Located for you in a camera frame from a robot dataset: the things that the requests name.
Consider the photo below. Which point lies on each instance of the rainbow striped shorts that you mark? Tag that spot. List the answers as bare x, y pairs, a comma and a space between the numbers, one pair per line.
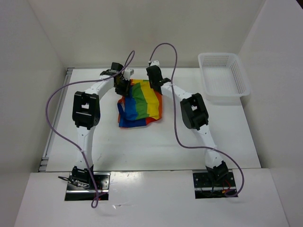
141, 107

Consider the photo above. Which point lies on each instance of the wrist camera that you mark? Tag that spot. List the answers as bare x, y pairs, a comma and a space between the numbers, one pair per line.
154, 63
128, 73

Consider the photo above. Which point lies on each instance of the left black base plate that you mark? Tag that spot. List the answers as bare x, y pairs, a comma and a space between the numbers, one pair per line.
78, 191

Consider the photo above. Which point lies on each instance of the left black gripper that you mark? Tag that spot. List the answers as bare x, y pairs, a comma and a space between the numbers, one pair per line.
125, 91

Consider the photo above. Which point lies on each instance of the metal rail table edge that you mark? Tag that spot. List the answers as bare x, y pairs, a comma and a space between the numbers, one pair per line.
53, 109

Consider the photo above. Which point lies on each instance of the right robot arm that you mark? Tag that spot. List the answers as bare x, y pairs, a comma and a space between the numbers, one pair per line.
194, 116

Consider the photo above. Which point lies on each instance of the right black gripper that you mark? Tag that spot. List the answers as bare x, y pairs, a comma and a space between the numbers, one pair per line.
150, 82

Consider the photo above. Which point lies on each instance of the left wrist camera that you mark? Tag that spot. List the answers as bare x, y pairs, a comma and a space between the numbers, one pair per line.
128, 73

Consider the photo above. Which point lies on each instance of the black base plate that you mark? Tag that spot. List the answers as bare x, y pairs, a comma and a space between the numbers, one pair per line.
78, 191
205, 189

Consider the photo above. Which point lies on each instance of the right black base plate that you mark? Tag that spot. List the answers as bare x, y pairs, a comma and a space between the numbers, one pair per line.
205, 189

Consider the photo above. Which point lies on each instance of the white plastic basket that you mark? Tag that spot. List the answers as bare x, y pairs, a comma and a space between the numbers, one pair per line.
224, 77

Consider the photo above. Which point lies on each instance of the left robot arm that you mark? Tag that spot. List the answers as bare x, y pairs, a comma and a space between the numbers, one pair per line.
86, 116

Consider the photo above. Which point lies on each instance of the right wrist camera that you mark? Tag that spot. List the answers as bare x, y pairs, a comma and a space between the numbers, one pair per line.
154, 63

